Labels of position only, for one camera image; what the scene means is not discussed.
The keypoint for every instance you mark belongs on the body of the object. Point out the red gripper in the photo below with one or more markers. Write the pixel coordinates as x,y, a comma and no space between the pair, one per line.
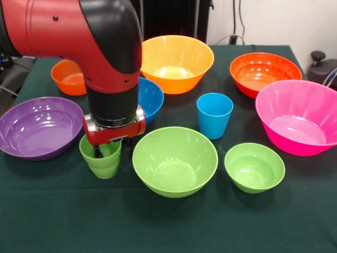
116,133

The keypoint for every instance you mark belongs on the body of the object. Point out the stack of green cups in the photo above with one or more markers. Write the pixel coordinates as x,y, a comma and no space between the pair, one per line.
105,168

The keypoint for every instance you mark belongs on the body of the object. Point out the large green bowl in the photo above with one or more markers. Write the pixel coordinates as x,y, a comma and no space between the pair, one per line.
173,171

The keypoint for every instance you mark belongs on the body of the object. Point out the wide purple bowl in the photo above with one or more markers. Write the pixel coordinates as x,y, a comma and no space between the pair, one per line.
37,131

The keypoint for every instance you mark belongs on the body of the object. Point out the blue cup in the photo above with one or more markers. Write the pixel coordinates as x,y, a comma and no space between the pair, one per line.
213,122

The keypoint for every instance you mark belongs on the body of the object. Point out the small green bowl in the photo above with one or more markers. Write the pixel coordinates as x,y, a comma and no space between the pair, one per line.
252,171

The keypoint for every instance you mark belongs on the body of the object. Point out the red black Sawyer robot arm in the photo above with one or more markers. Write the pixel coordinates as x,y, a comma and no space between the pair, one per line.
79,34

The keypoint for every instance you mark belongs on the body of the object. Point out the blue bowl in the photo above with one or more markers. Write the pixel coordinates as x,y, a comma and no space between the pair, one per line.
151,97

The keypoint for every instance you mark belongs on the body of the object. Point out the small orange bowl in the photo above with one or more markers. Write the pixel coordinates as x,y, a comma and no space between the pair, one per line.
68,83

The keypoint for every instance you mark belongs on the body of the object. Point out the dark green tablecloth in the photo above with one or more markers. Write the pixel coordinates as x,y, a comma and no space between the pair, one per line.
79,224

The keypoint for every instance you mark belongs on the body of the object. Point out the large yellow-orange bowl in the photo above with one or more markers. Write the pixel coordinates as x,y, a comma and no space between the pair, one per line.
179,84

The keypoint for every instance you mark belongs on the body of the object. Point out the wide red-orange bowl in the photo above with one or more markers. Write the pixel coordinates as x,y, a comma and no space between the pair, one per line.
252,71

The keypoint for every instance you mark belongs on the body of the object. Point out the large pink bowl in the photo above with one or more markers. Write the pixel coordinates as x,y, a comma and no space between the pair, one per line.
297,124

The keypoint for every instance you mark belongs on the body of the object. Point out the grey chair with black knob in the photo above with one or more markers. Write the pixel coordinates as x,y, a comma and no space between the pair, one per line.
322,69

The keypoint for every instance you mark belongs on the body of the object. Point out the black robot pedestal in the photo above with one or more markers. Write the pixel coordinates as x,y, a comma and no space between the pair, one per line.
173,18

